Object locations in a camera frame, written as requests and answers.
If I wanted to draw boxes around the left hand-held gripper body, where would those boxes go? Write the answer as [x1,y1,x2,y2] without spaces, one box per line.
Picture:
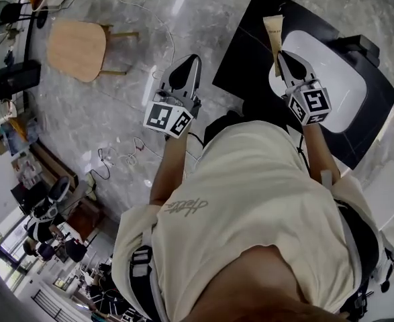
[142,89,203,138]

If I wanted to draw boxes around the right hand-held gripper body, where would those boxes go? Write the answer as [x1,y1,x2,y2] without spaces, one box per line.
[281,78,333,127]

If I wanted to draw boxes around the beige tube packet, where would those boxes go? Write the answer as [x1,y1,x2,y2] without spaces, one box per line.
[262,15,285,78]

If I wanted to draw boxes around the person's right forearm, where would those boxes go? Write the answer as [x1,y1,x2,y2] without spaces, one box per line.
[301,122,342,185]

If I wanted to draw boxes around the person's left forearm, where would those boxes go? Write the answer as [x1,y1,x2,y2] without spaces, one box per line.
[148,125,193,205]

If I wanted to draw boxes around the person's black trousers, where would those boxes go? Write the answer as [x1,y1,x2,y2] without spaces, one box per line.
[202,109,248,148]

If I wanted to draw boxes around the black box on table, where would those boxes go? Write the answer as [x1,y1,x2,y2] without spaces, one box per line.
[330,34,381,68]

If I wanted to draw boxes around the wooden chair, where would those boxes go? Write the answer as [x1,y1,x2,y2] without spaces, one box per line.
[46,17,140,84]

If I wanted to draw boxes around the cream t-shirt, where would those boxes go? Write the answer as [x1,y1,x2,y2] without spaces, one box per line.
[111,119,383,322]

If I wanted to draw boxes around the white cabinet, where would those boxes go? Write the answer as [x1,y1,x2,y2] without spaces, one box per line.
[362,159,394,231]

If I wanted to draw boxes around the brown desk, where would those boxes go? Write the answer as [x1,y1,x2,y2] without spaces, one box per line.
[66,199,106,242]

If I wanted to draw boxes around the black box cabinet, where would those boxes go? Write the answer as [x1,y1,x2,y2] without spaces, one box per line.
[0,60,43,105]

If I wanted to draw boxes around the person's head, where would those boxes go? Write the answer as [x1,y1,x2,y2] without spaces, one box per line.
[196,245,352,322]

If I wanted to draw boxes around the black mezzanine railing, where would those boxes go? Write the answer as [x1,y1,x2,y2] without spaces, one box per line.
[31,288,94,322]

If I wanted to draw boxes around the white floor cable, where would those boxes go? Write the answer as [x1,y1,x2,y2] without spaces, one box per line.
[115,0,177,81]

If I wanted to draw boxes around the black floor cable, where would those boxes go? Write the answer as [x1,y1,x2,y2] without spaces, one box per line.
[97,137,140,181]

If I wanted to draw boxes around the grey harness strap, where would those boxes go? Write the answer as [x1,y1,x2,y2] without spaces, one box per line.
[128,227,166,322]

